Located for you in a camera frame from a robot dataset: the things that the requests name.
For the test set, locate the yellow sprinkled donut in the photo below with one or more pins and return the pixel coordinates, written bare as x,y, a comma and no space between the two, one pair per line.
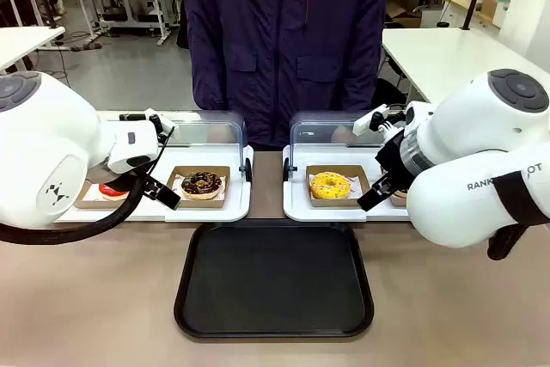
318,188

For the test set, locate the black floor power strip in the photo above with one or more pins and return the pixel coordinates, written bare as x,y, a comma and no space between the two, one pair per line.
86,46

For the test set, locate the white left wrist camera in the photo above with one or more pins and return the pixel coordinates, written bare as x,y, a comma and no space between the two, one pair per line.
160,123

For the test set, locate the black plastic serving tray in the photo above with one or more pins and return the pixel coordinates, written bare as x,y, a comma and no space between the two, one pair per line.
275,281

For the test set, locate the large white table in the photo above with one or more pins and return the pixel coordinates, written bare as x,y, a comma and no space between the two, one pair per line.
438,53

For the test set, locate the black office chair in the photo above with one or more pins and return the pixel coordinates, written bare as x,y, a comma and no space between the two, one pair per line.
389,94

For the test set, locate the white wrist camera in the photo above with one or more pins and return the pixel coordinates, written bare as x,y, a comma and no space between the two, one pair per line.
160,123
369,120

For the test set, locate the flat open cardboard box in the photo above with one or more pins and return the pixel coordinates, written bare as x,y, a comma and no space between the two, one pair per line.
404,16

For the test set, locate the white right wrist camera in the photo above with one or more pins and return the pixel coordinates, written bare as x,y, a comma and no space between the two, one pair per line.
369,120

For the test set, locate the brown cardboard donut tray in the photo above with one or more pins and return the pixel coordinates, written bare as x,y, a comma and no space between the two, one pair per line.
363,178
86,205
172,204

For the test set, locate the white printed paper liner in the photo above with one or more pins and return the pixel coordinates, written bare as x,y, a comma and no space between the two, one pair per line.
92,198
176,190
354,186

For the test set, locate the white display case base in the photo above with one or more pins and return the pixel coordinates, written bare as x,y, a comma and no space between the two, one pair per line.
301,216
206,216

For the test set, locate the chocolate glazed donut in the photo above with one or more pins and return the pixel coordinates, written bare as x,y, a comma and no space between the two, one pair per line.
215,186

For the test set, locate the dark berry topped donut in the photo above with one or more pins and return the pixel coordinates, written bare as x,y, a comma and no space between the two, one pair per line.
397,202

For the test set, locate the clear display case lid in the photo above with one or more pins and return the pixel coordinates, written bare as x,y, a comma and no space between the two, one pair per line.
206,126
318,126

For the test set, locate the person in navy jacket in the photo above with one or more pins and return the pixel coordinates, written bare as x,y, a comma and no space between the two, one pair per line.
279,40

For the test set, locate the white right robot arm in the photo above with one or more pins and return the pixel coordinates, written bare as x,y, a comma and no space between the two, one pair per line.
464,135

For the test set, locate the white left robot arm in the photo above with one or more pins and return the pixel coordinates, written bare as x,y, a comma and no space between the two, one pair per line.
43,148

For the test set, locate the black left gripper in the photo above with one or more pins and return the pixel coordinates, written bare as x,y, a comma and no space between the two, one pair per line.
136,173

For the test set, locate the red glazed donut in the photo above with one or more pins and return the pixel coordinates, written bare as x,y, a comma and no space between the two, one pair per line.
112,191

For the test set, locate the small white table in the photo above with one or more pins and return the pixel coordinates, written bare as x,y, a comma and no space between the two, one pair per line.
21,40

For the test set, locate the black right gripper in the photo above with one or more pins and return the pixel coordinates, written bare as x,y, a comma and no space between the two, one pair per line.
393,156

